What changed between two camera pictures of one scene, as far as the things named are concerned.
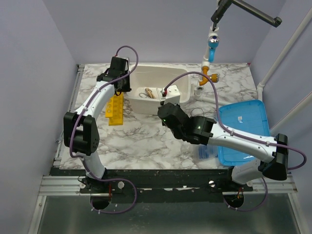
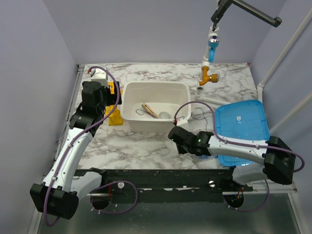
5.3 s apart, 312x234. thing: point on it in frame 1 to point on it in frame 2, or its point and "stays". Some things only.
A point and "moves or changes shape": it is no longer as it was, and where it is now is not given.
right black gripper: x=174 y=105 to x=180 y=149
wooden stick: x=149 y=91 to x=146 y=107
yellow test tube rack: x=114 y=110 stays
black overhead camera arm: x=224 y=5 stays
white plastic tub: x=147 y=82 moves or changes shape
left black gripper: x=127 y=88 to x=115 y=96
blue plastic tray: x=248 y=118 stays
